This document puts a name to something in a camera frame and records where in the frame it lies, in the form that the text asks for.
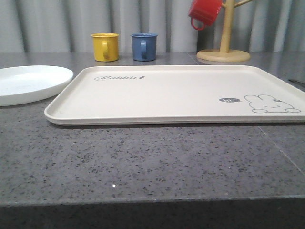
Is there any yellow enamel mug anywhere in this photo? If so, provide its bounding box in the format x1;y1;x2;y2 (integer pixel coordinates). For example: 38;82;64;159
91;33;119;62

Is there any wooden mug tree stand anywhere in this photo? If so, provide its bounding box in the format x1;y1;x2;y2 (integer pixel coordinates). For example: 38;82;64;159
197;0;251;62

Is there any white round plate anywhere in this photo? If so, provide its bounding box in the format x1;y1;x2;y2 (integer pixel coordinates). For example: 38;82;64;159
0;65;73;106

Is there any red enamel mug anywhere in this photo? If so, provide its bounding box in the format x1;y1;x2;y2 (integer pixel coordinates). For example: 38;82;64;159
188;0;223;31

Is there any blue enamel mug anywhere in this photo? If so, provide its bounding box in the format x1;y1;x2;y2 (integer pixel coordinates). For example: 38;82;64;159
131;33;158;62

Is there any silver metal spoon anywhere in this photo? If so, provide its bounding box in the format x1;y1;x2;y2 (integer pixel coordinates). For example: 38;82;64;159
288;79;305;87

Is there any cream rabbit print tray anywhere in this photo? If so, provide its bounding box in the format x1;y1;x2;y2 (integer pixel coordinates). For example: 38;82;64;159
44;65;305;125

